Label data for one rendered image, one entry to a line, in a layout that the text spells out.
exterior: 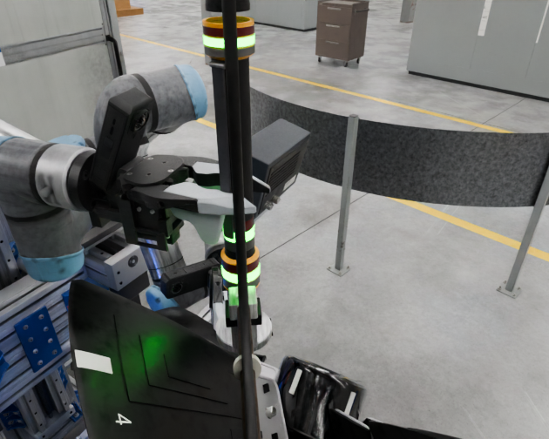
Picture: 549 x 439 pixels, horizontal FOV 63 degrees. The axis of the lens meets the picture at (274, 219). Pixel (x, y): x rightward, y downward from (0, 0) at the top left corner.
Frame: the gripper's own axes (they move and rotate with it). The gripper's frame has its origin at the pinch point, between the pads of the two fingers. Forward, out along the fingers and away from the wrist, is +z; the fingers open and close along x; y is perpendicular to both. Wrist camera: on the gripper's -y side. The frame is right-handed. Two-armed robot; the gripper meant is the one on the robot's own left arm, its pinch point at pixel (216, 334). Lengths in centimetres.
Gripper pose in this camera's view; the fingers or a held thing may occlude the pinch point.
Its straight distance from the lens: 75.2
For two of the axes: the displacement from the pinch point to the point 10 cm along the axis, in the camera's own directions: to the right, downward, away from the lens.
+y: 9.8, 0.2, 1.8
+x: -1.1, 8.5, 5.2
